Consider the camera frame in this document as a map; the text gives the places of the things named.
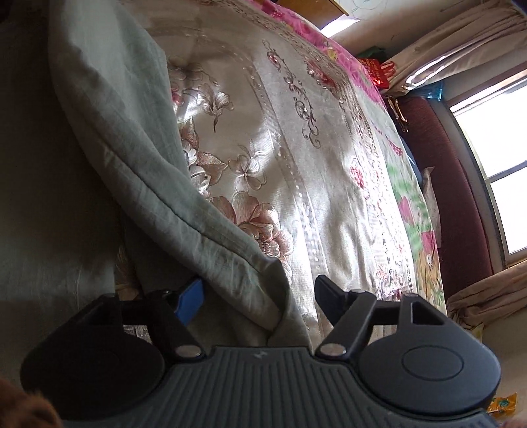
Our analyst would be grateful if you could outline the brown furry cloth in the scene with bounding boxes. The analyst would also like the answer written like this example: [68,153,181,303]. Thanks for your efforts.
[0,376,63,428]

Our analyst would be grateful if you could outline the beige curtain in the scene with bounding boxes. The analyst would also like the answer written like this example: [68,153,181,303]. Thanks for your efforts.
[387,0,527,97]
[447,259,527,332]

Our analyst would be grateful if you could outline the floral pillow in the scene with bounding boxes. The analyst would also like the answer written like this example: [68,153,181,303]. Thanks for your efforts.
[259,0,449,315]

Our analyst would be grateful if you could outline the grey-green pants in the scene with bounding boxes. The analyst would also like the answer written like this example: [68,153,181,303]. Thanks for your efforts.
[0,0,318,350]

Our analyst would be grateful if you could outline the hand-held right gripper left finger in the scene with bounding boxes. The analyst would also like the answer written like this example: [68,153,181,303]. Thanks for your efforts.
[84,278,205,360]

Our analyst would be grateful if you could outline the window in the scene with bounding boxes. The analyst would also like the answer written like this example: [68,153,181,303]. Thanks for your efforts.
[449,70,527,258]

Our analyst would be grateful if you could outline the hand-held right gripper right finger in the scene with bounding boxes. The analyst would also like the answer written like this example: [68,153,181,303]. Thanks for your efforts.
[314,275,449,359]

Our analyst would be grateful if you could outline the red gift bag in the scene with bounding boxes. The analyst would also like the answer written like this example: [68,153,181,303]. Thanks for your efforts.
[357,58,397,90]

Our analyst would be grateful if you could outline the yellow snack wrapper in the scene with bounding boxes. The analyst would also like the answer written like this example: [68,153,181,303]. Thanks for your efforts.
[487,393,519,414]

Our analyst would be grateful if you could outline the floral satin bedspread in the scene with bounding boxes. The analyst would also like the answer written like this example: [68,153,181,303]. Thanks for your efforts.
[111,0,416,350]

